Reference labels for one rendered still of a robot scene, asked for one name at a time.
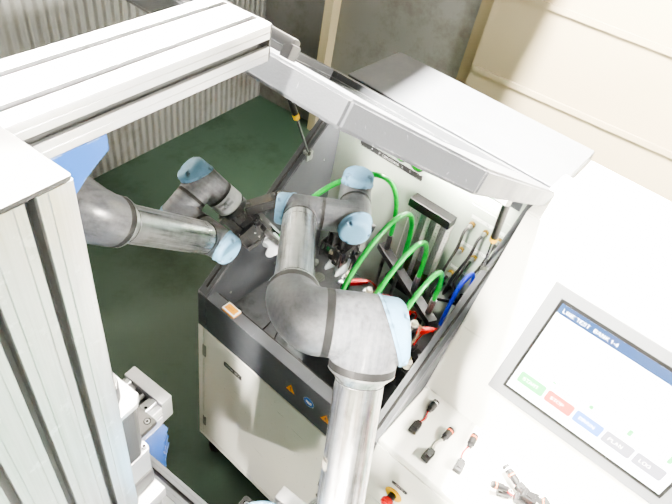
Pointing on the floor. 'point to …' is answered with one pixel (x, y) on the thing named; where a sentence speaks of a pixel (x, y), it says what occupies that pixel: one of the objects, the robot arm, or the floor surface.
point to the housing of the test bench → (504, 132)
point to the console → (625, 237)
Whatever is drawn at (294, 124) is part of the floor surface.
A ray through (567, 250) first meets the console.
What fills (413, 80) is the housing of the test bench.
